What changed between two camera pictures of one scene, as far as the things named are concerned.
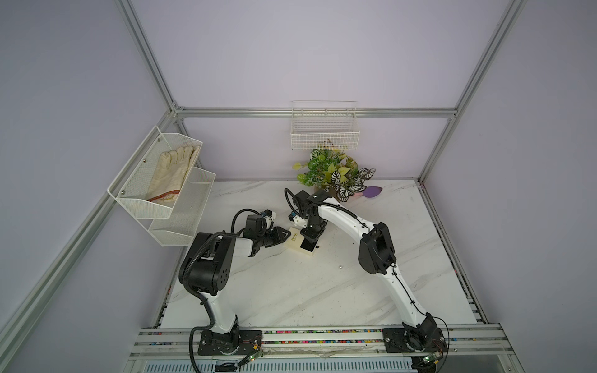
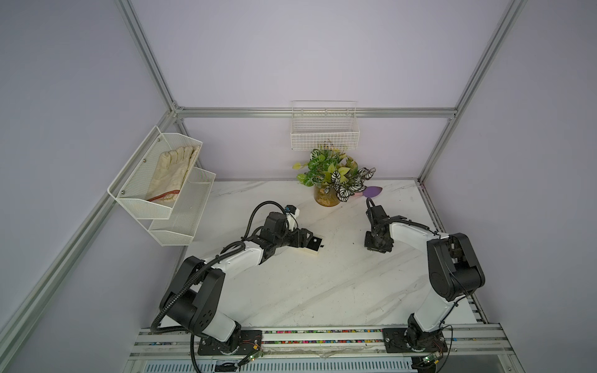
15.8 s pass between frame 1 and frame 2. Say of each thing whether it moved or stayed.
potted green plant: stayed
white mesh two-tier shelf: stayed
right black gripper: moved
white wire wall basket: stayed
